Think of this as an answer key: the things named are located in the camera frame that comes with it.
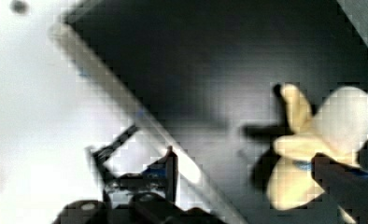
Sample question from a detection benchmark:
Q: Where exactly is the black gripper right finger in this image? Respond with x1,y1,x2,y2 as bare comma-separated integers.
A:
311,153,368,224

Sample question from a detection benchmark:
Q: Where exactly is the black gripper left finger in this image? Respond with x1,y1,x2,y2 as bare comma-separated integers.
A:
51,146,227,224

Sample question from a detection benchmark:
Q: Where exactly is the plush peeled banana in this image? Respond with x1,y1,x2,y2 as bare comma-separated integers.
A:
267,84,368,210

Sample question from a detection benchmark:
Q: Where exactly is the black toaster oven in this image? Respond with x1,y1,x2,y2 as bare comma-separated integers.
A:
50,0,368,224

